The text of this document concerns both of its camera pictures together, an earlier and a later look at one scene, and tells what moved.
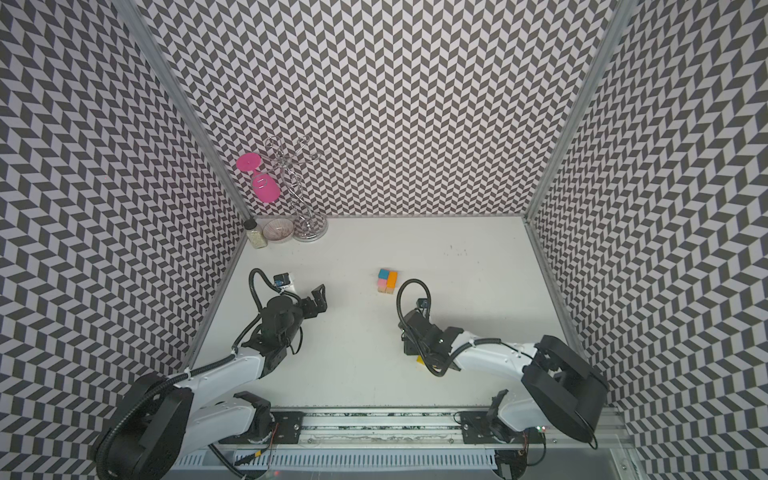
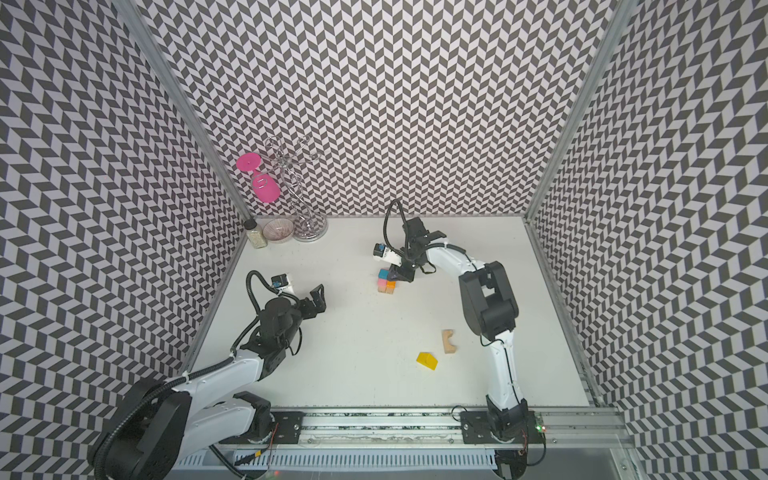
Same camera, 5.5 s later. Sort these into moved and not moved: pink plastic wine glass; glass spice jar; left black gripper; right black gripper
Moved: right black gripper
Not moved: pink plastic wine glass; left black gripper; glass spice jar
